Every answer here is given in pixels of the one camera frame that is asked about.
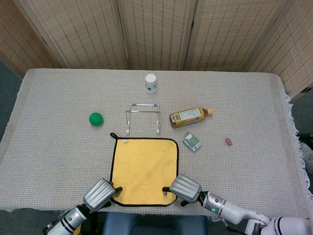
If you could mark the white paper cup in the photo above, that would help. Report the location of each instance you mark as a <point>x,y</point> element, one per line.
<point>150,84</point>

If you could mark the blue padded seat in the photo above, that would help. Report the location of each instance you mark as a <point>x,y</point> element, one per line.
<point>154,224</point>

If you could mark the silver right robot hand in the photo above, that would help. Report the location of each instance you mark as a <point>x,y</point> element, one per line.
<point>185,189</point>

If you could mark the black box under table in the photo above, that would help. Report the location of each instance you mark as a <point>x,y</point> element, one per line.
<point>94,224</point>

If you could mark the green ball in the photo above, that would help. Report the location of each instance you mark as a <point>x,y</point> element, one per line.
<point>96,119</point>

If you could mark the woven folding screen panel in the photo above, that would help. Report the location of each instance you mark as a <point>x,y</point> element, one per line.
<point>80,31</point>
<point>293,49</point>
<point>14,36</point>
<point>156,31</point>
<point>227,31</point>

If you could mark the small pink clip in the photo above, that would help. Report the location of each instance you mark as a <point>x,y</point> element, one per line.
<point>228,142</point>

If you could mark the tea bottle with yellow label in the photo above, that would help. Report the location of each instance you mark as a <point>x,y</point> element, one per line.
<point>185,118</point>

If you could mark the beige woven tablecloth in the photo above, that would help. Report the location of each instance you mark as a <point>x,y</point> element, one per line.
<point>61,159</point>

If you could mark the green and white small pack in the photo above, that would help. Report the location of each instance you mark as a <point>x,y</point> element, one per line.
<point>193,143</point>

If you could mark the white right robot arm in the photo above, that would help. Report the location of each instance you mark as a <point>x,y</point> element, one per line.
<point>234,213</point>

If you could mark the yellow cloth with black edge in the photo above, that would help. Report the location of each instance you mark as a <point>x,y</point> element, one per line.
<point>144,166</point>

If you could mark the white sneaker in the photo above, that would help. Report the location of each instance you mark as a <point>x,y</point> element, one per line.
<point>307,154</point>

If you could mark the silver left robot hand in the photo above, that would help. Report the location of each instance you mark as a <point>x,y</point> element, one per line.
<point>97,195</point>

